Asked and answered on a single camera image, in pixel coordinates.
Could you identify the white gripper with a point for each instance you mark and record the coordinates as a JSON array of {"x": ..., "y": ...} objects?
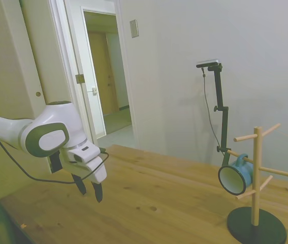
[{"x": 96, "y": 172}]

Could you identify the blue enamel mug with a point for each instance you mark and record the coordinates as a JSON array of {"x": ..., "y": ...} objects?
[{"x": 245, "y": 172}]

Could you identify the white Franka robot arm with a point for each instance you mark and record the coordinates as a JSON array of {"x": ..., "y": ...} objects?
[{"x": 52, "y": 119}]

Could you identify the white door latch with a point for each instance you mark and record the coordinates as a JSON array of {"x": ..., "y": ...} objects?
[{"x": 92, "y": 90}]

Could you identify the brass strike plate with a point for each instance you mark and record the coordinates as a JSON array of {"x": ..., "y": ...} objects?
[{"x": 80, "y": 78}]

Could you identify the brown hallway door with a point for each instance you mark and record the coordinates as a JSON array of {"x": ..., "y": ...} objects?
[{"x": 100, "y": 76}]

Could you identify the beige closet door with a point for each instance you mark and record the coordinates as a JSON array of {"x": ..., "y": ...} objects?
[{"x": 9, "y": 63}]

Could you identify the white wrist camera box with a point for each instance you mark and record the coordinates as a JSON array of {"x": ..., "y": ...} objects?
[{"x": 85, "y": 153}]

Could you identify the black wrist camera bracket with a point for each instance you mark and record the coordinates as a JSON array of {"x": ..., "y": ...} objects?
[{"x": 55, "y": 162}]

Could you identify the white door frame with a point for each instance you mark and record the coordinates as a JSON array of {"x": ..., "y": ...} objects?
[{"x": 68, "y": 50}]

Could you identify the black camera stand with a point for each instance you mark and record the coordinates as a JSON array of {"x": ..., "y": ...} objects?
[{"x": 220, "y": 94}]

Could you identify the grey wall switch plate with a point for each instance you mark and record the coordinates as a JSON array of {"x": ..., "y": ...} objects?
[{"x": 134, "y": 28}]

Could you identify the grey exterior camera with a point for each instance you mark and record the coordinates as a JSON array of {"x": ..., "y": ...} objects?
[{"x": 208, "y": 63}]

